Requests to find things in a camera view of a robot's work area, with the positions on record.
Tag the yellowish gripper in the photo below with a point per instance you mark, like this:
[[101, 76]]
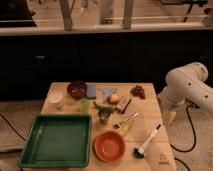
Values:
[[168, 116]]

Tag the white handled dish brush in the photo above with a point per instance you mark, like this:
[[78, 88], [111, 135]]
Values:
[[139, 152]]

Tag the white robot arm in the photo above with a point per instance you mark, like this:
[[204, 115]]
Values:
[[185, 83]]

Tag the small paint brush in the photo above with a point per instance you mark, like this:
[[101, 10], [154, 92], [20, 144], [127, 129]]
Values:
[[121, 123]]

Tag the small metal cup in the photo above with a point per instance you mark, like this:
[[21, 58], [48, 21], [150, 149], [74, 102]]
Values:
[[103, 117]]

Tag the white plastic cup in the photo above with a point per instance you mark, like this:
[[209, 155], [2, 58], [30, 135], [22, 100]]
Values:
[[55, 99]]

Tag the brown grapes toy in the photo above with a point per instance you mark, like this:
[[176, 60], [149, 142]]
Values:
[[138, 91]]

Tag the yellow banana toy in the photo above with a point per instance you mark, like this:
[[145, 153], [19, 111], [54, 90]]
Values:
[[126, 128]]

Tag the brown wooden block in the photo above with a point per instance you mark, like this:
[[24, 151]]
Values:
[[123, 102]]

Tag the yellow onion toy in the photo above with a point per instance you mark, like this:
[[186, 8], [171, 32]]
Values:
[[113, 98]]

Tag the green pepper toy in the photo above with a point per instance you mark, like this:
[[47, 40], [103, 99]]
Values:
[[100, 107]]

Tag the light blue cloth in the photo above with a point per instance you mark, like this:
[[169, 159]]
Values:
[[106, 92]]

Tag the orange bowl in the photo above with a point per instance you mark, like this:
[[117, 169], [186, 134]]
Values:
[[109, 146]]

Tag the blue sponge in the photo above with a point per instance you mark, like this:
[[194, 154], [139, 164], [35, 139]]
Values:
[[91, 92]]

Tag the dark red bowl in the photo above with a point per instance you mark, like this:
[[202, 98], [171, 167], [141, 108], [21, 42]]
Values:
[[77, 89]]

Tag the green plastic tray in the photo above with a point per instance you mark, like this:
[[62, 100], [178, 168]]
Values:
[[58, 141]]

